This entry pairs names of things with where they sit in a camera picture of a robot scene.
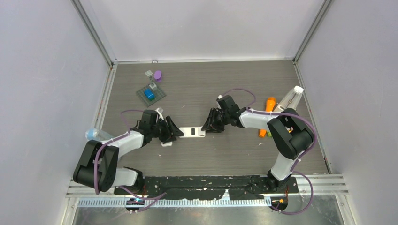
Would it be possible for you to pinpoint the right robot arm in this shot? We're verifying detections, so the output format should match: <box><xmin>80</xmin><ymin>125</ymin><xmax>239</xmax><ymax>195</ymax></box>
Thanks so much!
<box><xmin>201</xmin><ymin>95</ymin><xmax>317</xmax><ymax>192</ymax></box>

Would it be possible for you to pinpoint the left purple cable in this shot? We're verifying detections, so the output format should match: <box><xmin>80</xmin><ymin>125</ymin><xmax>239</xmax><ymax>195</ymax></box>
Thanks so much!
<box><xmin>93</xmin><ymin>109</ymin><xmax>167</xmax><ymax>212</ymax></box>

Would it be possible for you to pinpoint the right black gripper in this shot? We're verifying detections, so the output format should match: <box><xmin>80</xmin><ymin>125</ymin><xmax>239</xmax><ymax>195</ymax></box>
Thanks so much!
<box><xmin>201</xmin><ymin>108</ymin><xmax>230</xmax><ymax>134</ymax></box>

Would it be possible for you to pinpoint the blue lego brick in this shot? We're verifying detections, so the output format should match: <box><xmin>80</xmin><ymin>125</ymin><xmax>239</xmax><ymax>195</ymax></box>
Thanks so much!
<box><xmin>144</xmin><ymin>89</ymin><xmax>155</xmax><ymax>101</ymax></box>

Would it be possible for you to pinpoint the purple plastic cup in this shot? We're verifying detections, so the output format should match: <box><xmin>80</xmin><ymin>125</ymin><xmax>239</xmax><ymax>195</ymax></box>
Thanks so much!
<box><xmin>153</xmin><ymin>70</ymin><xmax>163</xmax><ymax>82</ymax></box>

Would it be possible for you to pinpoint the white remote control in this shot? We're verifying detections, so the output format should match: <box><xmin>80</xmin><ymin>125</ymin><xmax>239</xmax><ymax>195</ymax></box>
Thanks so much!
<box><xmin>161</xmin><ymin>141</ymin><xmax>173</xmax><ymax>147</ymax></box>

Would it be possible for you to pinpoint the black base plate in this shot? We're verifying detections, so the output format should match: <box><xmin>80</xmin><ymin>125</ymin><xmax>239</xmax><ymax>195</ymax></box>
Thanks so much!
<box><xmin>114</xmin><ymin>175</ymin><xmax>299</xmax><ymax>200</ymax></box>

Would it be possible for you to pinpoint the blue plastic bottle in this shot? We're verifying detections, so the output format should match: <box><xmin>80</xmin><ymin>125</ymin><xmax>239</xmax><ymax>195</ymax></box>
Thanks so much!
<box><xmin>85</xmin><ymin>128</ymin><xmax>114</xmax><ymax>142</ymax></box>

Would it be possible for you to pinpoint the red and white remote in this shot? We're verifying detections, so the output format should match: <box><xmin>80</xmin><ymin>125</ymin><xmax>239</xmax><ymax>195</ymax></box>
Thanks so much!
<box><xmin>179</xmin><ymin>126</ymin><xmax>206</xmax><ymax>138</ymax></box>

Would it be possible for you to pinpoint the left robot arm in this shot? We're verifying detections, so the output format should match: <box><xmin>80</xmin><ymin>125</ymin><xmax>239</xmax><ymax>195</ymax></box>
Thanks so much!
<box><xmin>73</xmin><ymin>109</ymin><xmax>184</xmax><ymax>195</ymax></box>

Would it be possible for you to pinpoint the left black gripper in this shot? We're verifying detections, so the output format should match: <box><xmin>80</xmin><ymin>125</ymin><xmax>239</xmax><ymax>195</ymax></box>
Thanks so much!
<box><xmin>150</xmin><ymin>116</ymin><xmax>183</xmax><ymax>144</ymax></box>

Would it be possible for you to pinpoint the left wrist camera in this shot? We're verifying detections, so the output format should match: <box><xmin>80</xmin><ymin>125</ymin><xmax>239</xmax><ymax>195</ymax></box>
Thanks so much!
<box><xmin>155</xmin><ymin>107</ymin><xmax>165</xmax><ymax>120</ymax></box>

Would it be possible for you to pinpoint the grey lego baseplate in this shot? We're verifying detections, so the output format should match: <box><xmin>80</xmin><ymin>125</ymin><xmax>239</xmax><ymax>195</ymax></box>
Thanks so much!
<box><xmin>136</xmin><ymin>85</ymin><xmax>166</xmax><ymax>107</ymax></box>

